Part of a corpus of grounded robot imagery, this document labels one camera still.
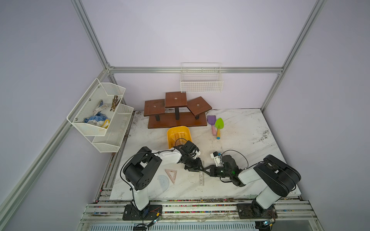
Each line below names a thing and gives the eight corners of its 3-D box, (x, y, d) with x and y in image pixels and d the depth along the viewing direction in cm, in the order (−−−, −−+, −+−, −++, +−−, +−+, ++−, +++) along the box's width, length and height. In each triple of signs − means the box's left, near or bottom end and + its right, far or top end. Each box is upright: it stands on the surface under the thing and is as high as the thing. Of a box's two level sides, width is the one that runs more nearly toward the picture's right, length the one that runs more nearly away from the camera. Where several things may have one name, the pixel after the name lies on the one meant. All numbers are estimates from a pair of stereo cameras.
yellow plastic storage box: (168, 148, 100) (167, 144, 96) (166, 132, 109) (165, 128, 104) (192, 144, 103) (192, 139, 98) (188, 129, 111) (188, 124, 107)
